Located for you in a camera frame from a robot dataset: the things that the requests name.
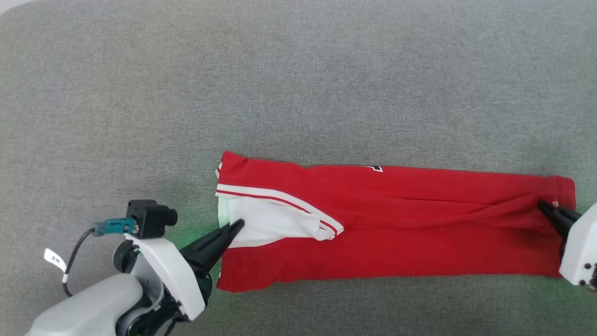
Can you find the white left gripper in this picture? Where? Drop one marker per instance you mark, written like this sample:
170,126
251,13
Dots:
172,275

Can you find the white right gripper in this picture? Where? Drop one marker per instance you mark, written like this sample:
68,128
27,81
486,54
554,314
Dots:
580,247

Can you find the red white sports garment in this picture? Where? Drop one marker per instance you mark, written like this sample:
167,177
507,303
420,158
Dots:
396,233

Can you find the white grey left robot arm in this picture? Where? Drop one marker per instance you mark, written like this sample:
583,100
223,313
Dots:
88,308

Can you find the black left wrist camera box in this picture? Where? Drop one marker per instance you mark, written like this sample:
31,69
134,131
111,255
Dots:
148,218

